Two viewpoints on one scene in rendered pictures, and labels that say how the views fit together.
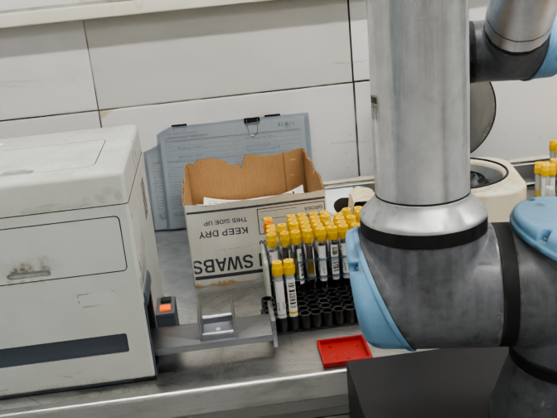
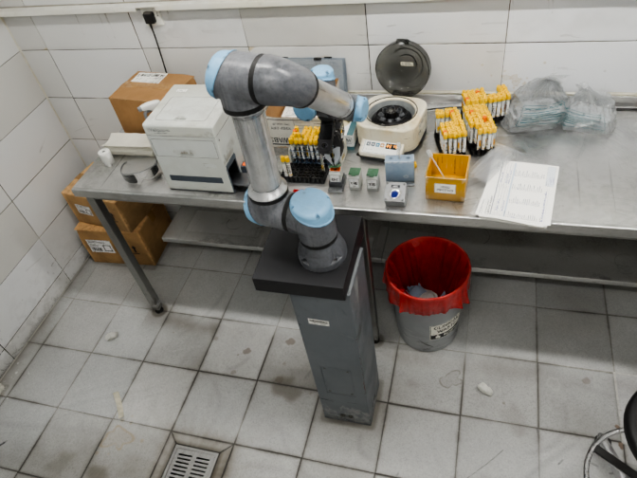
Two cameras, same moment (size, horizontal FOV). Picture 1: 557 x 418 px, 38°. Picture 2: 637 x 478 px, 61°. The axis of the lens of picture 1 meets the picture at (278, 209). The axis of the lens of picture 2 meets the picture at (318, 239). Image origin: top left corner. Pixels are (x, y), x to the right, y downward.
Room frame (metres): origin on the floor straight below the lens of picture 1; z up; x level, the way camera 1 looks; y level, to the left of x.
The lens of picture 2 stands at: (-0.33, -0.77, 2.14)
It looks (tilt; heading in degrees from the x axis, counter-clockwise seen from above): 45 degrees down; 27
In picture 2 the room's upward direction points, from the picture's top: 12 degrees counter-clockwise
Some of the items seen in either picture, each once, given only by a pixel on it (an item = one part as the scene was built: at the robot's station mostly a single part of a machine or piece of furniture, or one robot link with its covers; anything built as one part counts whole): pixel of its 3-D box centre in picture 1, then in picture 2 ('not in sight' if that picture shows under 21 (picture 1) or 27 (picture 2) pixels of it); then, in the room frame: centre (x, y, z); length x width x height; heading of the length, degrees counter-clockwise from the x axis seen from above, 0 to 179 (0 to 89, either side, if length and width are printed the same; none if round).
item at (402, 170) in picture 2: not in sight; (399, 169); (1.13, -0.41, 0.92); 0.10 x 0.07 x 0.10; 100
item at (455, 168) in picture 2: not in sight; (447, 177); (1.11, -0.58, 0.93); 0.13 x 0.13 x 0.10; 1
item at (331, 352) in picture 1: (344, 351); not in sight; (0.98, -0.07, 0.88); 0.07 x 0.07 x 0.01; 4
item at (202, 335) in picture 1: (201, 328); (252, 177); (1.01, 0.12, 0.92); 0.21 x 0.07 x 0.05; 94
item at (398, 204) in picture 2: not in sight; (396, 191); (1.03, -0.42, 0.92); 0.13 x 0.07 x 0.08; 4
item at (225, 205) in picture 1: (253, 211); (304, 112); (1.41, 0.05, 0.95); 0.29 x 0.25 x 0.15; 4
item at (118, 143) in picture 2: not in sight; (132, 143); (1.17, 0.77, 0.90); 0.25 x 0.11 x 0.05; 94
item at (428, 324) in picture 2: not in sight; (425, 297); (1.13, -0.50, 0.22); 0.38 x 0.37 x 0.44; 94
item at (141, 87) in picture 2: not in sight; (158, 103); (1.38, 0.74, 0.97); 0.31 x 0.23 x 0.18; 87
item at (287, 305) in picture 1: (316, 282); (302, 163); (1.11, -0.05, 0.93); 0.17 x 0.09 x 0.11; 94
